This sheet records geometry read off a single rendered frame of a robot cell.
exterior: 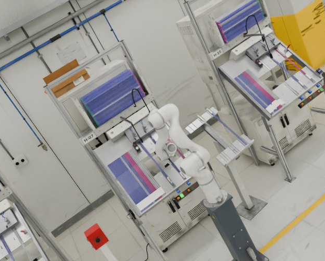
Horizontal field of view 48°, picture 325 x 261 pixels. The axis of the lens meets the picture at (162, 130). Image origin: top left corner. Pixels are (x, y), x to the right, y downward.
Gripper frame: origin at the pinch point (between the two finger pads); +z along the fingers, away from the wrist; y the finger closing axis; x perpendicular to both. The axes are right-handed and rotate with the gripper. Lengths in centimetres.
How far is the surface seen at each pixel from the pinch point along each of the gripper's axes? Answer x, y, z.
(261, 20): -55, -157, -5
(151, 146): -16.5, 4.9, 3.9
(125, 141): -34.2, 20.1, 6.9
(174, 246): 66, 34, 64
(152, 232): 44, 44, 46
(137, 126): -37.4, 4.4, 1.4
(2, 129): -152, 112, 112
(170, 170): 10.9, 5.2, -0.8
